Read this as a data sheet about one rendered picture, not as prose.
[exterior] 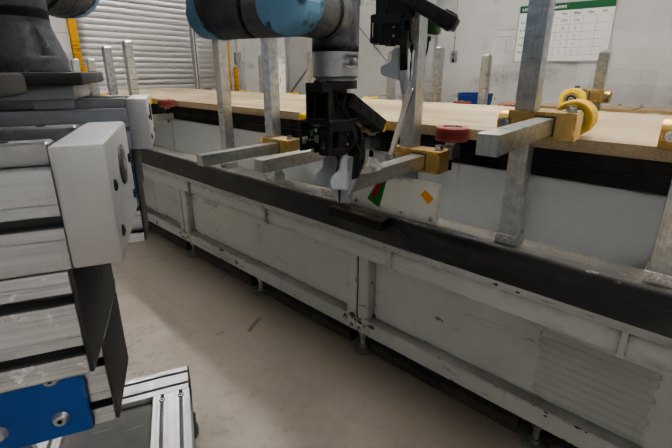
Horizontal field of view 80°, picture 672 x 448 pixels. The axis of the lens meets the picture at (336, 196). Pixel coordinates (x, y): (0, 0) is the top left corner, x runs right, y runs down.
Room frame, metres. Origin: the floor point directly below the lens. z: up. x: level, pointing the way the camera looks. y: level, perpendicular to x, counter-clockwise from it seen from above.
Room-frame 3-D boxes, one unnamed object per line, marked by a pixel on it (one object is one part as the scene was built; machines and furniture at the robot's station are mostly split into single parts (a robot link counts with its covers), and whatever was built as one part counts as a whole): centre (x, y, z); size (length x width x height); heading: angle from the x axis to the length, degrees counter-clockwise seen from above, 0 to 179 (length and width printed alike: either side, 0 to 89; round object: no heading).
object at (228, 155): (1.19, 0.21, 0.81); 0.43 x 0.03 x 0.04; 138
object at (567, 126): (0.76, -0.38, 0.95); 0.13 x 0.06 x 0.05; 48
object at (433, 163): (0.93, -0.19, 0.85); 0.13 x 0.06 x 0.05; 48
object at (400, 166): (0.86, -0.16, 0.84); 0.43 x 0.03 x 0.04; 138
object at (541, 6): (0.77, -0.36, 0.93); 0.03 x 0.03 x 0.48; 48
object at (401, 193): (0.94, -0.14, 0.75); 0.26 x 0.01 x 0.10; 48
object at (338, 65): (0.68, 0.00, 1.05); 0.08 x 0.08 x 0.05
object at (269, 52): (1.27, 0.20, 0.91); 0.03 x 0.03 x 0.48; 48
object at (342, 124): (0.67, 0.01, 0.97); 0.09 x 0.08 x 0.12; 138
